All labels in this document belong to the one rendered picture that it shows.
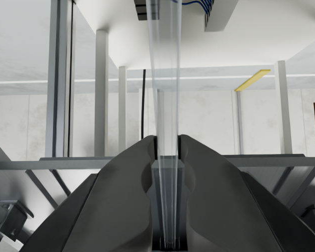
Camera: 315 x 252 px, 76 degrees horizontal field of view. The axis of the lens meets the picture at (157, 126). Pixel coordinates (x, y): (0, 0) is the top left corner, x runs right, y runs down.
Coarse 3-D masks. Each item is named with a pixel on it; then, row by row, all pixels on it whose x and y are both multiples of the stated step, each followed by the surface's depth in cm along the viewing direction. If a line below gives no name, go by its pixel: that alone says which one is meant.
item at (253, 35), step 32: (96, 0) 46; (128, 0) 47; (192, 0) 47; (256, 0) 47; (288, 0) 47; (128, 32) 60; (192, 32) 60; (224, 32) 60; (256, 32) 61; (288, 32) 61; (128, 64) 83; (192, 64) 84; (224, 64) 85; (256, 64) 85
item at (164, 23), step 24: (168, 0) 8; (168, 24) 8; (168, 48) 9; (168, 72) 10; (168, 96) 11; (168, 120) 12; (168, 144) 13; (168, 168) 15; (168, 192) 17; (168, 216) 20; (168, 240) 24
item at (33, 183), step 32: (32, 160) 18; (64, 160) 18; (96, 160) 18; (256, 160) 17; (288, 160) 17; (0, 192) 20; (32, 192) 20; (64, 192) 19; (288, 192) 19; (32, 224) 25; (160, 224) 24
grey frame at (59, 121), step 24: (72, 0) 47; (72, 24) 46; (72, 48) 46; (48, 72) 43; (72, 72) 45; (48, 96) 42; (72, 96) 45; (48, 120) 42; (72, 120) 45; (48, 144) 41; (72, 144) 45
